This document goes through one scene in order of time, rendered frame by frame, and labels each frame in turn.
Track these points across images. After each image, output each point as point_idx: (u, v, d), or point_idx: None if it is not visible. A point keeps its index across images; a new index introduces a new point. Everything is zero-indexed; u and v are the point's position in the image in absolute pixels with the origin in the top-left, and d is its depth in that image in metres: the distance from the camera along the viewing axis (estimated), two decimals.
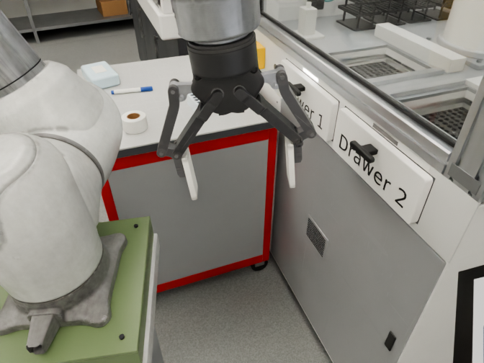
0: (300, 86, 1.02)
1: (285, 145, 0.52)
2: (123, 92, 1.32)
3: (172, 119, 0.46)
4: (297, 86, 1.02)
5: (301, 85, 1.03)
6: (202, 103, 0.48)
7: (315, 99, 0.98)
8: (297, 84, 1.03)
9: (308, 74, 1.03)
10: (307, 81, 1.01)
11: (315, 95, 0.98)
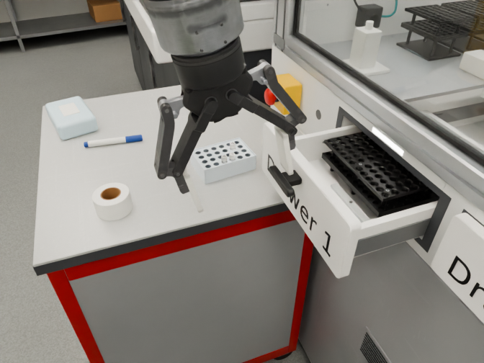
0: (294, 178, 0.61)
1: (191, 179, 0.50)
2: (101, 144, 0.95)
3: None
4: (289, 176, 0.61)
5: (295, 174, 0.61)
6: (252, 102, 0.46)
7: (320, 204, 0.57)
8: None
9: (383, 139, 0.65)
10: (305, 170, 0.59)
11: (319, 199, 0.57)
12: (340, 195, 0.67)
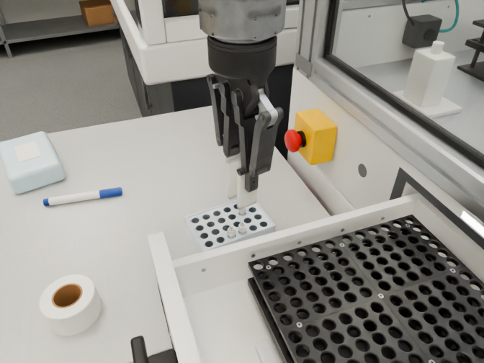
0: None
1: (232, 168, 0.53)
2: (67, 202, 0.71)
3: (271, 133, 0.46)
4: None
5: None
6: (243, 119, 0.45)
7: None
8: (160, 357, 0.33)
9: (483, 235, 0.42)
10: None
11: None
12: None
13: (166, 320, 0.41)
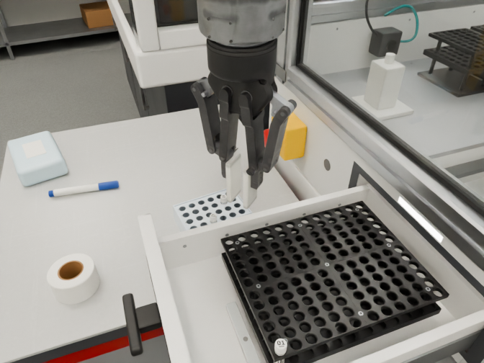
0: (149, 320, 0.41)
1: (232, 171, 0.52)
2: (69, 193, 0.80)
3: None
4: (143, 315, 0.42)
5: (153, 312, 0.42)
6: (252, 119, 0.45)
7: None
8: (145, 308, 0.42)
9: (413, 215, 0.51)
10: (162, 313, 0.40)
11: None
12: (234, 325, 0.48)
13: (153, 286, 0.50)
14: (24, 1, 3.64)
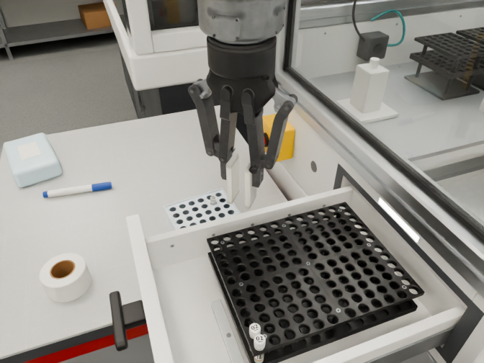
0: (134, 317, 0.43)
1: (232, 171, 0.52)
2: (63, 194, 0.82)
3: None
4: (129, 312, 0.43)
5: (139, 310, 0.44)
6: (253, 117, 0.46)
7: None
8: (131, 305, 0.44)
9: (392, 216, 0.52)
10: (146, 310, 0.42)
11: (155, 362, 0.39)
12: (218, 322, 0.50)
13: None
14: (22, 3, 3.65)
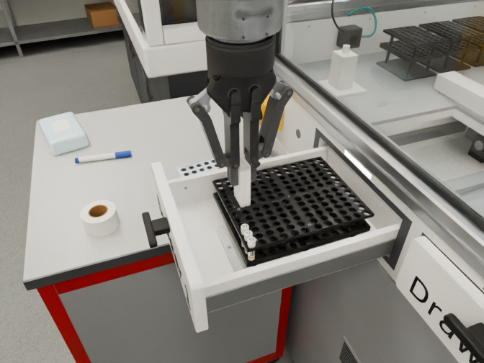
0: (160, 227, 0.60)
1: (244, 173, 0.52)
2: (91, 160, 0.98)
3: (267, 110, 0.50)
4: (157, 224, 0.60)
5: (164, 222, 0.60)
6: (257, 111, 0.47)
7: (178, 257, 0.56)
8: (158, 220, 0.61)
9: (353, 162, 0.69)
10: (170, 220, 0.58)
11: (178, 252, 0.56)
12: (221, 239, 0.66)
13: (162, 214, 0.69)
14: (32, 2, 3.82)
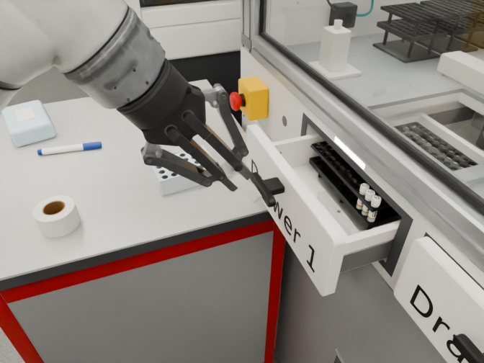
0: (276, 186, 0.56)
1: (236, 178, 0.52)
2: (56, 152, 0.88)
3: None
4: (271, 184, 0.56)
5: (278, 182, 0.57)
6: (206, 129, 0.46)
7: (302, 215, 0.52)
8: (271, 180, 0.57)
9: (345, 150, 0.59)
10: (288, 178, 0.55)
11: (302, 210, 0.52)
12: (328, 204, 0.62)
13: (261, 178, 0.65)
14: None
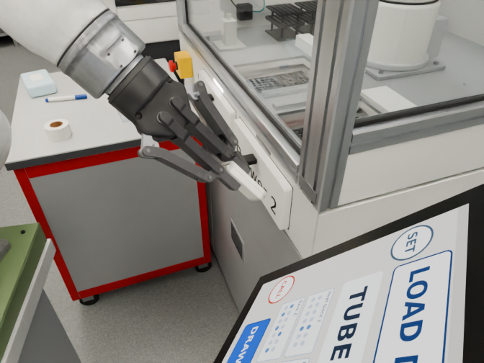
0: (209, 96, 1.06)
1: (235, 171, 0.52)
2: (57, 100, 1.36)
3: (204, 114, 0.53)
4: None
5: (210, 95, 1.07)
6: (193, 117, 0.50)
7: (220, 109, 1.03)
8: None
9: (217, 85, 1.07)
10: (214, 91, 1.05)
11: (220, 105, 1.02)
12: None
13: None
14: None
